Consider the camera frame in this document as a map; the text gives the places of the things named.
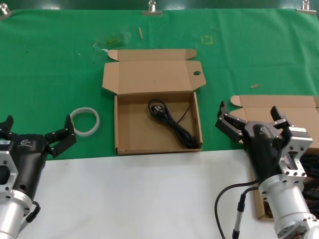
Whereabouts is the black power cable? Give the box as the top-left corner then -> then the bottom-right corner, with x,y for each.
148,98 -> 202,150

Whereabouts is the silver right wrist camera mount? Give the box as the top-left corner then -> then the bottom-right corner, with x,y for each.
276,127 -> 314,184

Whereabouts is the plain open cardboard box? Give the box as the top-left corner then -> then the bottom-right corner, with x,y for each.
229,95 -> 319,220

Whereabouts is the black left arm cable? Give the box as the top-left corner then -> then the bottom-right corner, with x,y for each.
18,200 -> 41,233

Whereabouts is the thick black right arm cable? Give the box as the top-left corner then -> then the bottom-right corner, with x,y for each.
214,180 -> 260,239

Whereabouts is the cardboard box with round hole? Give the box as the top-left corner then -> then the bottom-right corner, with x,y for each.
101,48 -> 206,156

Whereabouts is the black cable with grey connector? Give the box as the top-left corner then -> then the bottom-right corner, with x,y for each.
232,186 -> 260,239

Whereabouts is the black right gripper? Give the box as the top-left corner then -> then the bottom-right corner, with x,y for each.
215,100 -> 292,184

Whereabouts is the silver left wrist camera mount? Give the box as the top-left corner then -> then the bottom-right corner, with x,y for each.
0,139 -> 20,200

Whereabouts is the crumpled clear plastic wrapper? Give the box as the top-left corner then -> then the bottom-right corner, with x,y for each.
92,31 -> 132,54

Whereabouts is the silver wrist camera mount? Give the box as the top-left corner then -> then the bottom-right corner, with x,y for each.
0,139 -> 20,200
276,127 -> 314,184

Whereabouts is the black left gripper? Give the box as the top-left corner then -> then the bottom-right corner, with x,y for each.
0,114 -> 77,201

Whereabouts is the silver metal binder clip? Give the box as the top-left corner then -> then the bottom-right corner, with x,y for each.
296,0 -> 319,15
0,5 -> 13,21
142,0 -> 163,17

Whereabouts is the translucent tape roll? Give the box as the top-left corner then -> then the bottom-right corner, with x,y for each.
69,106 -> 101,137

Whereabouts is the green table cloth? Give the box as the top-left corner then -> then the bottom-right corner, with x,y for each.
0,8 -> 319,162

